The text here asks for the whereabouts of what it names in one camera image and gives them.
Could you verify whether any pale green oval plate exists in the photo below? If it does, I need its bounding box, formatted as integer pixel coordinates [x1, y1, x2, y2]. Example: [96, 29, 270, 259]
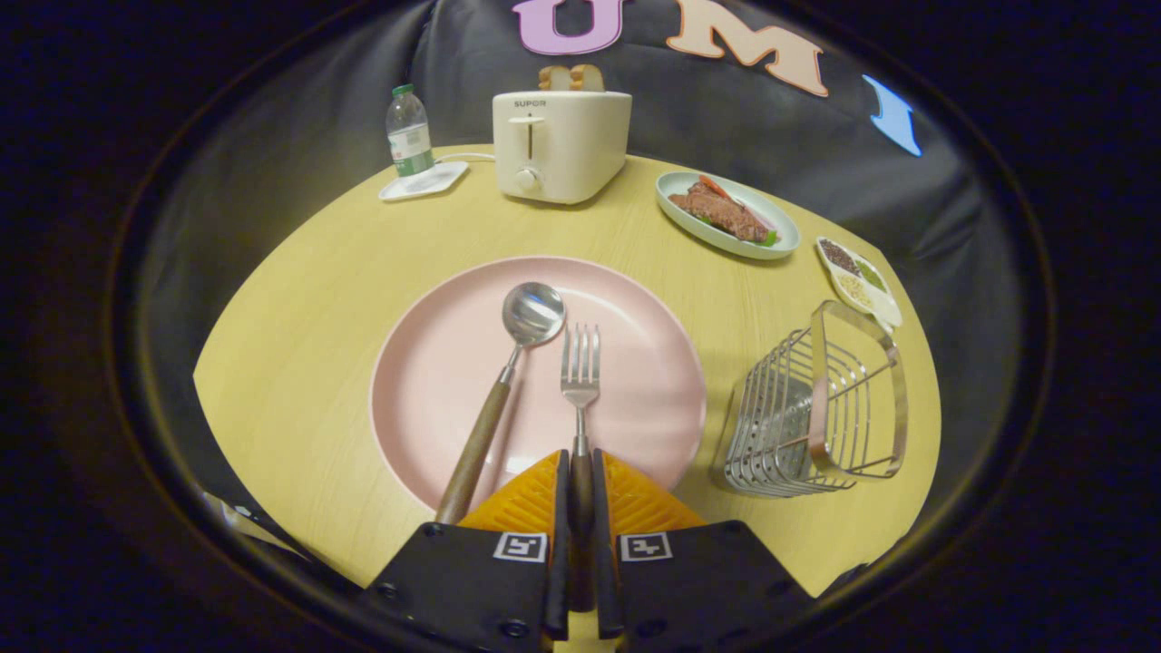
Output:
[655, 171, 802, 261]

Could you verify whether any white divided grain dish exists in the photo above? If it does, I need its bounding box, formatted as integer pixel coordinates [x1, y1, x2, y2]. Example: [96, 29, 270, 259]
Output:
[815, 237, 904, 332]

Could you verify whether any brown meat slice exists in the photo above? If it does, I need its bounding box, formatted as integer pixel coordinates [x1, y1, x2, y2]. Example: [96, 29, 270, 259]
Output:
[668, 181, 772, 243]

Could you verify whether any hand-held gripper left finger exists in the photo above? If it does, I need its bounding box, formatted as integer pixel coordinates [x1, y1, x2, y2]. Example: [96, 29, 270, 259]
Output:
[363, 449, 572, 653]

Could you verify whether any wooden handled metal fork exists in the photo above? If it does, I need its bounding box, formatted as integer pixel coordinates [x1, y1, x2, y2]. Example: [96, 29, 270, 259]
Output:
[560, 324, 602, 613]

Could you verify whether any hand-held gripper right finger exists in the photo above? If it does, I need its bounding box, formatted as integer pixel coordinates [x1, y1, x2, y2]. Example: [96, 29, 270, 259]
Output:
[591, 449, 817, 653]

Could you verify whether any green lettuce leaf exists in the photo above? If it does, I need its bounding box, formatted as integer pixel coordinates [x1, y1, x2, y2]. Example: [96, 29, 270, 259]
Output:
[694, 213, 781, 248]

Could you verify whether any metal wire cutlery basket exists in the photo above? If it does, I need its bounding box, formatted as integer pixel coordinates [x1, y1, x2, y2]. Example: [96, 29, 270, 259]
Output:
[710, 300, 910, 499]

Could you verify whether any clear plastic water bottle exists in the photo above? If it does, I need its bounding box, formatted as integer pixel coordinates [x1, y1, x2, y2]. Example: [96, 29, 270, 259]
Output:
[386, 84, 435, 178]

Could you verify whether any pink round plate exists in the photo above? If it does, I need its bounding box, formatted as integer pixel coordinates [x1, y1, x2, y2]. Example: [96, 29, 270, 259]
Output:
[370, 256, 708, 513]

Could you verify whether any wooden handled metal spoon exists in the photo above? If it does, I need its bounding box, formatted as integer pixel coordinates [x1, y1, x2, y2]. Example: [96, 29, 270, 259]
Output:
[435, 282, 567, 525]

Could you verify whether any white square coaster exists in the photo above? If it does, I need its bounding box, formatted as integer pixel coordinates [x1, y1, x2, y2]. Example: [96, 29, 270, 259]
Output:
[379, 161, 470, 202]

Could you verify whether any cream white toaster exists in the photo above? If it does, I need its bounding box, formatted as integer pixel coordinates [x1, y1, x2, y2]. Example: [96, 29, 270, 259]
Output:
[493, 90, 633, 206]

